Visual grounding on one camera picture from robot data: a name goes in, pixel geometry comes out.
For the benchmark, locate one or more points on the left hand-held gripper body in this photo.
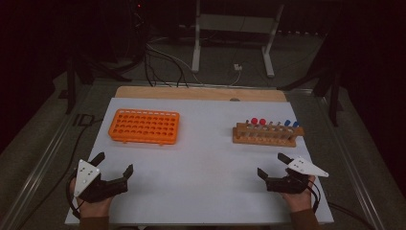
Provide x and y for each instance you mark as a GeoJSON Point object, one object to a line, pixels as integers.
{"type": "Point", "coordinates": [95, 188]}

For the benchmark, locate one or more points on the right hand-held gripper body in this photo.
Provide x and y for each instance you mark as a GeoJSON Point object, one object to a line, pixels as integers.
{"type": "Point", "coordinates": [287, 185]}

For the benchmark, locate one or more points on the wooden test tube rack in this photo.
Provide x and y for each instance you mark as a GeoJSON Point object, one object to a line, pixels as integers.
{"type": "Point", "coordinates": [265, 140]}

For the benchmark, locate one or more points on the clear test tube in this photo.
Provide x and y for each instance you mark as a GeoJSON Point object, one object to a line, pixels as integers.
{"type": "Point", "coordinates": [279, 131]}
{"type": "Point", "coordinates": [271, 131]}

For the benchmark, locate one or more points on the orange plastic test tube rack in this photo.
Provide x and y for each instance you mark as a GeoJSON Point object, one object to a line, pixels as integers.
{"type": "Point", "coordinates": [143, 126]}

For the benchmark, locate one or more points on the person's right hand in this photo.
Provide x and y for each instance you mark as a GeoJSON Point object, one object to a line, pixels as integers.
{"type": "Point", "coordinates": [300, 201]}

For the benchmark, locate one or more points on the person's left hand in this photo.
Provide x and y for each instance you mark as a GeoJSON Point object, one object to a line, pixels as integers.
{"type": "Point", "coordinates": [92, 209]}

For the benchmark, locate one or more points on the white board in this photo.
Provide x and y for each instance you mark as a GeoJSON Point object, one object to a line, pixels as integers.
{"type": "Point", "coordinates": [198, 179]}

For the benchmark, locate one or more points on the black tripod stand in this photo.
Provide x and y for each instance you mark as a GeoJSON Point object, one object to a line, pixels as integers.
{"type": "Point", "coordinates": [71, 86]}
{"type": "Point", "coordinates": [334, 96]}

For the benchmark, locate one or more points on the white plug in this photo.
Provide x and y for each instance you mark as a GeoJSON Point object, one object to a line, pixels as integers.
{"type": "Point", "coordinates": [237, 67]}

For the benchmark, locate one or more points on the wooden table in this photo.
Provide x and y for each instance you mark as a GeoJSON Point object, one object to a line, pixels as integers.
{"type": "Point", "coordinates": [198, 93]}

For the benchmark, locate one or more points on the grey metal stand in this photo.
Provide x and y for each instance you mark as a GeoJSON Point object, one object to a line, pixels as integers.
{"type": "Point", "coordinates": [236, 23]}

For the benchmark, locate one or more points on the aluminium frame rail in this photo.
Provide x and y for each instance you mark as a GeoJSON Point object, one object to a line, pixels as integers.
{"type": "Point", "coordinates": [354, 166]}
{"type": "Point", "coordinates": [35, 179]}

